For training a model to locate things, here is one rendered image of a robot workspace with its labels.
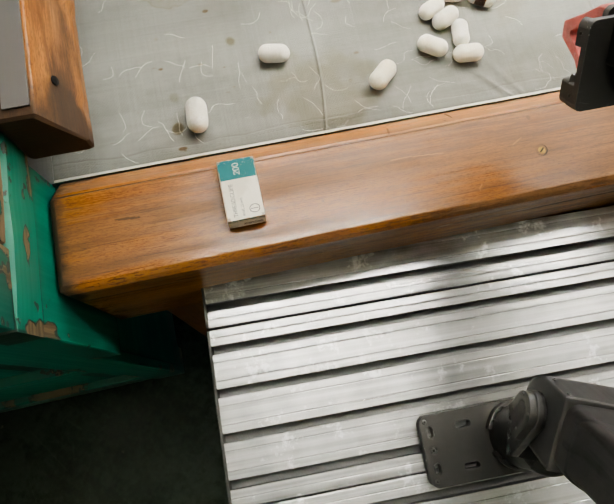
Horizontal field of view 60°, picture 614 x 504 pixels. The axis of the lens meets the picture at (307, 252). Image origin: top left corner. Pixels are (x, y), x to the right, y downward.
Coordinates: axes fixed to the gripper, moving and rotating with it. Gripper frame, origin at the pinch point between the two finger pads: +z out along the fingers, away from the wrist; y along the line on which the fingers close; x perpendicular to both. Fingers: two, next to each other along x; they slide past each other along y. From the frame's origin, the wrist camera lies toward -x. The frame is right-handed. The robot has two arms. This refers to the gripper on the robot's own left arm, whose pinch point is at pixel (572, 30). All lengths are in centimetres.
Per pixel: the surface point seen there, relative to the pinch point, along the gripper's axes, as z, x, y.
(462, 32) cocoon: 12.7, 2.2, 4.1
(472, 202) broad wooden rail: -2.3, 14.0, 9.0
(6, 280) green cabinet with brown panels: -9, 8, 49
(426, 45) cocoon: 12.3, 2.9, 8.2
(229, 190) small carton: 0.3, 9.2, 31.6
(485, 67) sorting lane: 11.1, 5.9, 1.9
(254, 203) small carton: -1.0, 10.3, 29.6
